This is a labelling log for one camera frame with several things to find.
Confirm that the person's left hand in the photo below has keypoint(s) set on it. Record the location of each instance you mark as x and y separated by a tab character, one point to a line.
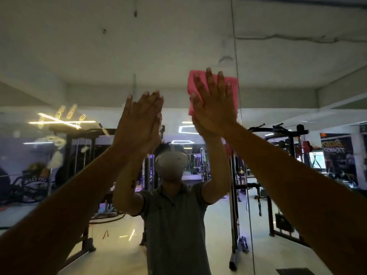
139	128

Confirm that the person's right hand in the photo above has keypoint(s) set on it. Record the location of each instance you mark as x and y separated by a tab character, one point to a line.
216	111

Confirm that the pink cloth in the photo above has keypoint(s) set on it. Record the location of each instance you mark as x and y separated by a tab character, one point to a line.
235	94

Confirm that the large wall mirror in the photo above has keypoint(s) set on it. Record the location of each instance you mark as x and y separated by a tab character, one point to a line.
143	40

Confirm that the person's right forearm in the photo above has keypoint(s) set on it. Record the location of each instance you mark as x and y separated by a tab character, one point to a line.
301	197

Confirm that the person's left forearm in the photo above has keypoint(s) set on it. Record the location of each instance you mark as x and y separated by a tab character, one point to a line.
57	220

